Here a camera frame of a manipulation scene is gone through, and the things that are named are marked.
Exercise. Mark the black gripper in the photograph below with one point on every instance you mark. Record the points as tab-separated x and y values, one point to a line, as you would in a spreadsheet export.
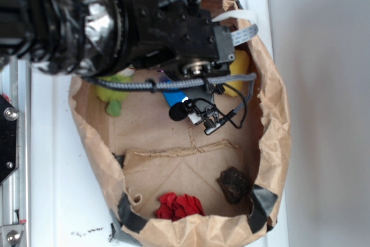
176	36

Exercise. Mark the red crumpled paper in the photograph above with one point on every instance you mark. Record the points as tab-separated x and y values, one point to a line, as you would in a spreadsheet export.
174	207

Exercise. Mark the small black microphone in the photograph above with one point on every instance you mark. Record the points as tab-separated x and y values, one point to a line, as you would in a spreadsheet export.
199	111

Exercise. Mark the blue rectangular block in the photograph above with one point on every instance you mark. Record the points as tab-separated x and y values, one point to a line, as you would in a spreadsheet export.
171	96

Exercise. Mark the dark brown rock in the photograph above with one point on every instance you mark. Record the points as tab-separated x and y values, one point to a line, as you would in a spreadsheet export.
234	184

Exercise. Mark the green plush toy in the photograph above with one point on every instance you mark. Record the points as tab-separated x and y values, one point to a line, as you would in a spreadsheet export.
112	98

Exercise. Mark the yellow green sponge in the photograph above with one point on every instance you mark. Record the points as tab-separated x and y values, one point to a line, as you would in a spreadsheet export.
239	67

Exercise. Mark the aluminium frame rail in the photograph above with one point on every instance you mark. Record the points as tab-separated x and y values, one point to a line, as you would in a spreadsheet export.
15	203

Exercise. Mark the brown paper bag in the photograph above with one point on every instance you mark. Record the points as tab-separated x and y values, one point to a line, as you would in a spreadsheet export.
143	154

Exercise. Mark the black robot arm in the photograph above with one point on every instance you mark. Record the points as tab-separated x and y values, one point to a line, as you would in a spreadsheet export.
103	37

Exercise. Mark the black metal bracket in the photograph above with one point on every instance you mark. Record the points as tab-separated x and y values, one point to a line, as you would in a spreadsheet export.
9	139

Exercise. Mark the silver corner bracket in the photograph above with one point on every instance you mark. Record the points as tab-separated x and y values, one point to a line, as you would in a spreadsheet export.
12	235

